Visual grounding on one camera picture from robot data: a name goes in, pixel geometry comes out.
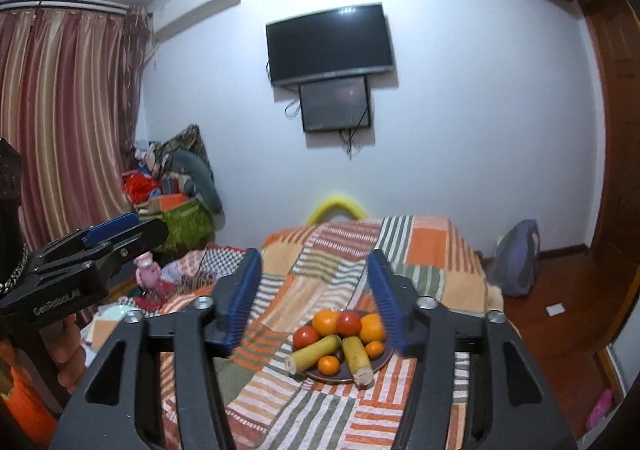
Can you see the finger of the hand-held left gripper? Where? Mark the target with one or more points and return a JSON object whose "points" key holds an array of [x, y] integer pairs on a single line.
{"points": [[145, 237], [110, 229]]}

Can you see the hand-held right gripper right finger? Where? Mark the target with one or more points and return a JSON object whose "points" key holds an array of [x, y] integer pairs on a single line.
{"points": [[390, 305]]}

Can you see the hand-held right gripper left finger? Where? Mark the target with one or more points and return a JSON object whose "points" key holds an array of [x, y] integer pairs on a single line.
{"points": [[240, 305]]}

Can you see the red tomato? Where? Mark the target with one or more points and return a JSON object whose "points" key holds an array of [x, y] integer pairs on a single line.
{"points": [[348, 323], [306, 337]]}

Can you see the small orange mandarin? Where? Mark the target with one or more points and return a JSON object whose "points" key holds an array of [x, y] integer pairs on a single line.
{"points": [[328, 365], [374, 349]]}

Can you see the yellow corn cob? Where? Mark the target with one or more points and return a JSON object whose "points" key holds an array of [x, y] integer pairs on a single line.
{"points": [[357, 357], [315, 352]]}

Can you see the purple ceramic plate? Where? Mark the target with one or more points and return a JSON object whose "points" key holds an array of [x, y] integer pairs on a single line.
{"points": [[340, 378]]}

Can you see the person's left forearm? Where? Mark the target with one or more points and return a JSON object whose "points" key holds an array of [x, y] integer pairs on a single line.
{"points": [[22, 405]]}

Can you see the person's left hand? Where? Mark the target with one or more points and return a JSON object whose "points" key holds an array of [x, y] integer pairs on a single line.
{"points": [[67, 350]]}

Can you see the large orange with sticker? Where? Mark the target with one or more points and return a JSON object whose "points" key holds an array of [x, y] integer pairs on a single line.
{"points": [[372, 328]]}

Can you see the pink toy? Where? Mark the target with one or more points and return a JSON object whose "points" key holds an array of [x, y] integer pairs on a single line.
{"points": [[148, 275]]}

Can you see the orange box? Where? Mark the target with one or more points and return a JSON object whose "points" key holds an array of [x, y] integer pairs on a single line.
{"points": [[170, 202]]}

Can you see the checkered cloth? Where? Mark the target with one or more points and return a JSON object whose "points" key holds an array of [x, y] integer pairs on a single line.
{"points": [[210, 267]]}

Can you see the red plastic bag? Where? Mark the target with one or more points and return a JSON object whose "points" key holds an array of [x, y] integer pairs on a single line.
{"points": [[137, 187]]}

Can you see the striped patchwork blanket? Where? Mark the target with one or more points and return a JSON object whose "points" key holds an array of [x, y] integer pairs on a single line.
{"points": [[325, 255]]}

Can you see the patterned dark cushion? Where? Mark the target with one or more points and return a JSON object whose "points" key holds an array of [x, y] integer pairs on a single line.
{"points": [[187, 140]]}

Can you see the yellow foam tube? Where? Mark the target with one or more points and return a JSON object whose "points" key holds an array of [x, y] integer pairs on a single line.
{"points": [[335, 204]]}

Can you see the striped red curtain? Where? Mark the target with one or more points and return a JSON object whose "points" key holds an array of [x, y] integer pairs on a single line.
{"points": [[65, 120]]}

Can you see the grey blue backpack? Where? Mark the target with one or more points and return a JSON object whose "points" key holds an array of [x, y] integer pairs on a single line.
{"points": [[515, 260]]}

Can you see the white paper slip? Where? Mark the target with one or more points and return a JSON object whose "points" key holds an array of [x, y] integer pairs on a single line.
{"points": [[555, 310]]}

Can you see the pink slipper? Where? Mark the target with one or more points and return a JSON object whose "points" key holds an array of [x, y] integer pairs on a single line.
{"points": [[600, 410]]}

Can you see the white air conditioner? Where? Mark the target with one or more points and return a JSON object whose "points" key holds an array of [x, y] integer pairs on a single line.
{"points": [[197, 3]]}

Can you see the brown wooden door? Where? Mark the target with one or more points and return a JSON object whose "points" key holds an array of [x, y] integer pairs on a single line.
{"points": [[620, 155]]}

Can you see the white curtain rail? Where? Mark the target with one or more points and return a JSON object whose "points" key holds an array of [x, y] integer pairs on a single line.
{"points": [[65, 4]]}

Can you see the black wall television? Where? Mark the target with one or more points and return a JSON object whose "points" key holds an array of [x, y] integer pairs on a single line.
{"points": [[330, 43]]}

